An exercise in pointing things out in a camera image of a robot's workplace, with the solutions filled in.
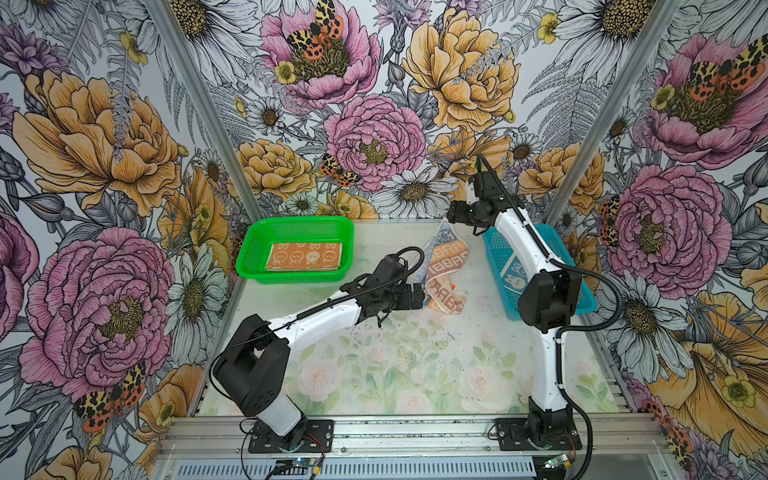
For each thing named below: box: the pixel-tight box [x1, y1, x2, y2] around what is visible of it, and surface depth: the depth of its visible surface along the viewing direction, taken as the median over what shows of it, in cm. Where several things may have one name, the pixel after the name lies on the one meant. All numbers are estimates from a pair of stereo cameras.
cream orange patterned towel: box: [411, 217, 469, 316], surface depth 107 cm
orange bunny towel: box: [266, 242, 342, 272], surface depth 111 cm
